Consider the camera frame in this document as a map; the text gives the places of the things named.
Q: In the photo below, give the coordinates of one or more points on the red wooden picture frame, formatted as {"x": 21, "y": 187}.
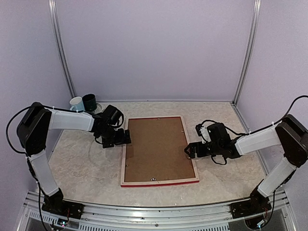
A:
{"x": 158, "y": 184}

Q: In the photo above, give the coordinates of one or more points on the left aluminium corner post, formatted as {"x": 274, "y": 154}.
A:
{"x": 60, "y": 47}

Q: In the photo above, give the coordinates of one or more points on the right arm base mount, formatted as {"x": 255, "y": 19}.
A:
{"x": 256, "y": 203}

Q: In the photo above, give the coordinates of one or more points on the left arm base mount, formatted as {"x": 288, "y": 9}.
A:
{"x": 61, "y": 207}

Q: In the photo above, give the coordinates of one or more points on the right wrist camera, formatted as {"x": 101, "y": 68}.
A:
{"x": 203, "y": 133}

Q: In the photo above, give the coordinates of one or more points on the dark green mug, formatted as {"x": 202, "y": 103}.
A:
{"x": 89, "y": 101}

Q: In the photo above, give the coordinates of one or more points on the white plate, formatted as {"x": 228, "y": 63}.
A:
{"x": 98, "y": 109}

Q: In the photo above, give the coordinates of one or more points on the aluminium corner post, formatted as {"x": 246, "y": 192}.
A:
{"x": 60, "y": 47}
{"x": 248, "y": 51}

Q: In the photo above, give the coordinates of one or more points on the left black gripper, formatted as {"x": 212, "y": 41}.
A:
{"x": 121, "y": 140}

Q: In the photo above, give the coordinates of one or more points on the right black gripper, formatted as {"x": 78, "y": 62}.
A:
{"x": 192, "y": 146}

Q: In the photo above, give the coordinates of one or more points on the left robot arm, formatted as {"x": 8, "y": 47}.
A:
{"x": 33, "y": 131}

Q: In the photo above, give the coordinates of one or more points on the right aluminium corner post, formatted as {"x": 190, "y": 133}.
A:
{"x": 248, "y": 51}

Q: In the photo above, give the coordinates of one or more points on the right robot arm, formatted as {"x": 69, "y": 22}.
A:
{"x": 286, "y": 139}

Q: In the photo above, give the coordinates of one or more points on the aluminium front rail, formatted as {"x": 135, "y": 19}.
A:
{"x": 225, "y": 216}

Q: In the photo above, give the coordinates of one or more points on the light blue mug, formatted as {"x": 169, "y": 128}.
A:
{"x": 76, "y": 104}

